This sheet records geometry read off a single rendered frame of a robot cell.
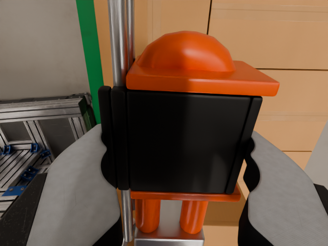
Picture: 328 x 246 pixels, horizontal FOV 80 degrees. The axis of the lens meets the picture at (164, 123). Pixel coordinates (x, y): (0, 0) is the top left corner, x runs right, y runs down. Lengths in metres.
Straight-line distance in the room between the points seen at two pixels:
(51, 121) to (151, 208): 1.30
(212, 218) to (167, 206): 0.26
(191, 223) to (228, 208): 0.31
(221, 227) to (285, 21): 0.72
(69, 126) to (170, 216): 1.24
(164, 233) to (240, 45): 0.74
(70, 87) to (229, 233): 1.32
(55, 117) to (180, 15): 0.96
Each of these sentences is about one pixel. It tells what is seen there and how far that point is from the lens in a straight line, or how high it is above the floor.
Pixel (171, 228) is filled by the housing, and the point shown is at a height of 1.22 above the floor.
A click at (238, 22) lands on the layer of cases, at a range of 0.83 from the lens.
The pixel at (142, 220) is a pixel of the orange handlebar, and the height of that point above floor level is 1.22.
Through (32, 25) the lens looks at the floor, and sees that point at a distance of 1.52.
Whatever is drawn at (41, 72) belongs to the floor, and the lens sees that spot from 1.57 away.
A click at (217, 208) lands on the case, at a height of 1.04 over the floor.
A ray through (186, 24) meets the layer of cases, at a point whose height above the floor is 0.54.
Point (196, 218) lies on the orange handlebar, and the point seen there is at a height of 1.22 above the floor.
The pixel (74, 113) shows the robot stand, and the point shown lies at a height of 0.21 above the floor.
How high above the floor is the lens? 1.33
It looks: 62 degrees down
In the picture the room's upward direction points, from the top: 177 degrees clockwise
